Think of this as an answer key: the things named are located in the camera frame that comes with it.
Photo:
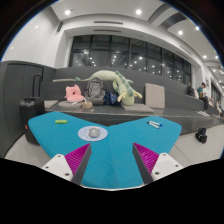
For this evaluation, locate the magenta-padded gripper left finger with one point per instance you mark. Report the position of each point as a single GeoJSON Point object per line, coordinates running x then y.
{"type": "Point", "coordinates": [56, 165]}

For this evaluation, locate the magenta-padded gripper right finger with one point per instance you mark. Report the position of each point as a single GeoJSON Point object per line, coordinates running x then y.
{"type": "Point", "coordinates": [166, 165]}

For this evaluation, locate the grey and orange computer mouse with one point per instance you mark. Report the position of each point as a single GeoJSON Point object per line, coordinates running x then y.
{"type": "Point", "coordinates": [93, 132]}

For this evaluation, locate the round cloud-print mouse pad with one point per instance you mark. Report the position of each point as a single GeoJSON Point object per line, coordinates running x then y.
{"type": "Point", "coordinates": [82, 134]}

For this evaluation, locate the black-capped white marker pen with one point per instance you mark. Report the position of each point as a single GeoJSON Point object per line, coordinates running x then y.
{"type": "Point", "coordinates": [153, 125]}

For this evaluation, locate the blue-capped white marker pen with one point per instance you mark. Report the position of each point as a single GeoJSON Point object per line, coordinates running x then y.
{"type": "Point", "coordinates": [156, 123]}

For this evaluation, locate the green eraser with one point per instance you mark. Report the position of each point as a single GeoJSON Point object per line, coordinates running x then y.
{"type": "Point", "coordinates": [61, 121]}

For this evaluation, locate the black bag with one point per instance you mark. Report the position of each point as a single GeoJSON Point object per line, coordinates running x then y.
{"type": "Point", "coordinates": [201, 135]}

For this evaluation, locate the black suitcase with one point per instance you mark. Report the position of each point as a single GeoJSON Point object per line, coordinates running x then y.
{"type": "Point", "coordinates": [30, 116]}

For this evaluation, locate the flat grey seat cushion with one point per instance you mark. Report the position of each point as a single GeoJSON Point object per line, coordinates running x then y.
{"type": "Point", "coordinates": [51, 104]}
{"type": "Point", "coordinates": [137, 108]}

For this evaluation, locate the round grey seat cushion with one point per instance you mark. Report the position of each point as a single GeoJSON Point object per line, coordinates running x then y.
{"type": "Point", "coordinates": [68, 104]}

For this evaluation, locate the small tan pouch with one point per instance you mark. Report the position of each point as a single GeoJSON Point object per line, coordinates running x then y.
{"type": "Point", "coordinates": [87, 105]}

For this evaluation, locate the upright grey seat cushion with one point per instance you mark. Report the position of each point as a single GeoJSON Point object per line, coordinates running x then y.
{"type": "Point", "coordinates": [154, 96]}

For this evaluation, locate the pink plush cushion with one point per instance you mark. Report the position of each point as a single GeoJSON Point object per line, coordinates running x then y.
{"type": "Point", "coordinates": [74, 94]}

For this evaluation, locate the person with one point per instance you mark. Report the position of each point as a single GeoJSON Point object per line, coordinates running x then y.
{"type": "Point", "coordinates": [219, 108]}
{"type": "Point", "coordinates": [202, 95]}
{"type": "Point", "coordinates": [190, 90]}

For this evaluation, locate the grey backpack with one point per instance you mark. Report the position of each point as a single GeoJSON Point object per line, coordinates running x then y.
{"type": "Point", "coordinates": [95, 91]}

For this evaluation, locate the dark blue star-print bag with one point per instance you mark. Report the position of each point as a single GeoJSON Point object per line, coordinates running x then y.
{"type": "Point", "coordinates": [110, 98]}

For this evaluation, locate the green plush dragon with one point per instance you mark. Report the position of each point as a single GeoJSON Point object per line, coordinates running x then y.
{"type": "Point", "coordinates": [125, 90]}

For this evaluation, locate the round ceiling lights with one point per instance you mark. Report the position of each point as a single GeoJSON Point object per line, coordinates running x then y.
{"type": "Point", "coordinates": [138, 11]}

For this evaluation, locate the dark glass window wall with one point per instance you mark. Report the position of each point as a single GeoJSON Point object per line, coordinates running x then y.
{"type": "Point", "coordinates": [130, 55]}

